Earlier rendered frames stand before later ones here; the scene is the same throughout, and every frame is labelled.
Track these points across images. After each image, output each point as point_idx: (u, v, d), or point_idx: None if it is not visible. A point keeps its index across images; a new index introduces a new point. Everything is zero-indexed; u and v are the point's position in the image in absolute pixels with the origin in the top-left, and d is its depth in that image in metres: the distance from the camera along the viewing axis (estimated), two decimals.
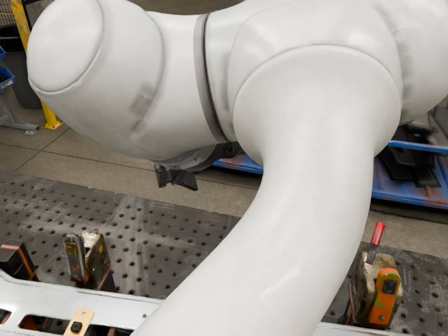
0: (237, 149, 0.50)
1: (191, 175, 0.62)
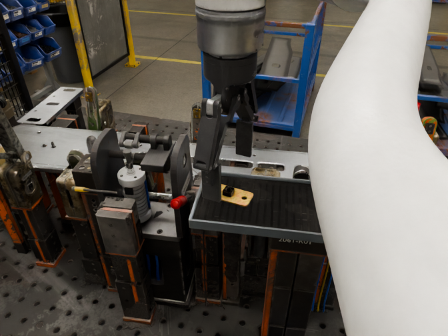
0: None
1: (208, 185, 0.56)
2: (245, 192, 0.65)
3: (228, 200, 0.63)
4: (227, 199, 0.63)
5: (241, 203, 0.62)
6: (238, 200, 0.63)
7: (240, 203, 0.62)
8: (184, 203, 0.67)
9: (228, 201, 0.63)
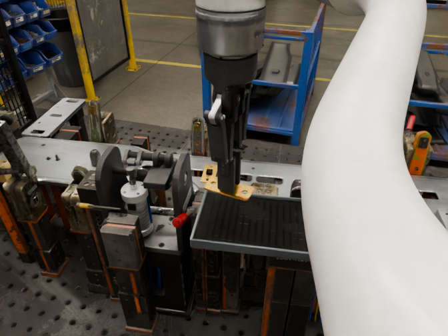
0: (239, 110, 0.57)
1: (223, 177, 0.62)
2: (245, 186, 0.64)
3: (229, 194, 0.62)
4: (227, 193, 0.63)
5: (242, 197, 0.62)
6: (239, 194, 0.62)
7: (241, 197, 0.62)
8: (185, 221, 0.70)
9: (228, 195, 0.62)
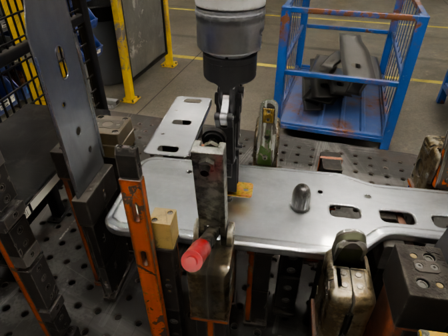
0: None
1: None
2: (244, 183, 0.65)
3: (231, 194, 0.63)
4: (230, 193, 0.63)
5: (245, 195, 0.62)
6: (241, 192, 0.63)
7: (244, 195, 0.62)
8: None
9: (231, 195, 0.62)
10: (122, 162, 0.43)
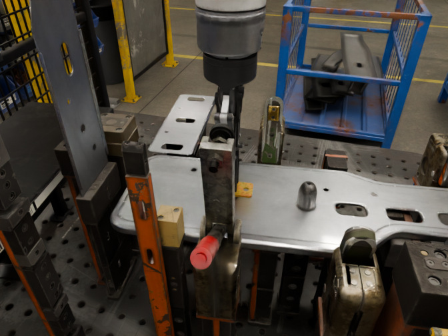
0: None
1: None
2: (244, 183, 0.65)
3: None
4: None
5: (245, 195, 0.62)
6: (241, 192, 0.63)
7: (244, 195, 0.62)
8: None
9: None
10: (129, 159, 0.43)
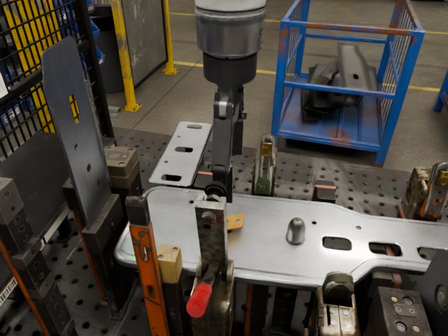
0: None
1: None
2: (237, 216, 0.70)
3: None
4: None
5: (237, 227, 0.67)
6: (233, 225, 0.68)
7: (235, 227, 0.67)
8: None
9: None
10: (132, 211, 0.48)
